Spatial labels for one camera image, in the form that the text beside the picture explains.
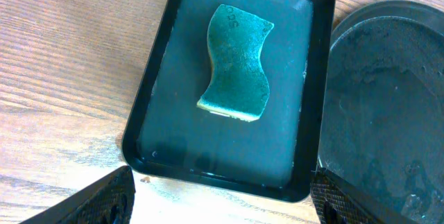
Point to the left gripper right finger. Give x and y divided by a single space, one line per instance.
338 201

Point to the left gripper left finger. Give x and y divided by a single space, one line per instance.
109 200

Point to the green scouring sponge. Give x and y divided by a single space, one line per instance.
238 86

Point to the black rectangular tray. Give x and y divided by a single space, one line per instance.
167 135

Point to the black round tray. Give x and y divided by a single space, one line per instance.
382 128

